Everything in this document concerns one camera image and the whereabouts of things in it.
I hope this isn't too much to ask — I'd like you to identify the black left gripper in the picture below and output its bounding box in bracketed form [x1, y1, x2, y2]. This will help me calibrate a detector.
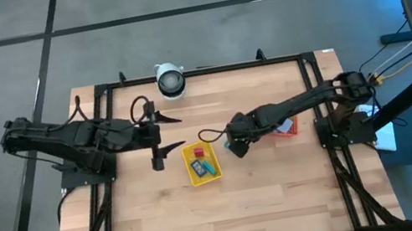
[129, 95, 192, 175]

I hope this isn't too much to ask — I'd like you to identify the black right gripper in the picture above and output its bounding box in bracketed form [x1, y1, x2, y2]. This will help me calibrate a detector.
[222, 108, 269, 162]

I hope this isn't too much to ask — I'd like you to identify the yellow plastic basket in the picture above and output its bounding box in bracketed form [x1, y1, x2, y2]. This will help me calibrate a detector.
[179, 137, 226, 189]

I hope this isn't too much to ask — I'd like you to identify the purple white small box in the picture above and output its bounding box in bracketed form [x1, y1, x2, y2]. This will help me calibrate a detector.
[274, 116, 296, 136]

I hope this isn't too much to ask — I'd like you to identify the orange plastic basket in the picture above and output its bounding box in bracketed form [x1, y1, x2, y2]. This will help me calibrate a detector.
[265, 114, 302, 141]

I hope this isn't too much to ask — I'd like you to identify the white paper sheet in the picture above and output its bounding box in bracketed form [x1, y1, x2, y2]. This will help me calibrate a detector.
[357, 100, 399, 157]

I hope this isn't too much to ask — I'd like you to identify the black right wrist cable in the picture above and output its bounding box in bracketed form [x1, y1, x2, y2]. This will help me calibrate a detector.
[196, 124, 233, 146]

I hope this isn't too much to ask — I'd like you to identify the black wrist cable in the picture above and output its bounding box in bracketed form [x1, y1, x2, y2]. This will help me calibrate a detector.
[126, 93, 155, 126]
[196, 124, 233, 146]

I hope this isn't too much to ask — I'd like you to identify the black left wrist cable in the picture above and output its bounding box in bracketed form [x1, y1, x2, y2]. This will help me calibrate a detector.
[126, 93, 155, 126]

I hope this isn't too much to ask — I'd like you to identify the white cylindrical camera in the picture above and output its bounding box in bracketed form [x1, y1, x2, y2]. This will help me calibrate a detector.
[152, 59, 190, 103]

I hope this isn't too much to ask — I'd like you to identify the black aluminium table frame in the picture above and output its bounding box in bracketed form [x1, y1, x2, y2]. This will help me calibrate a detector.
[26, 33, 408, 231]

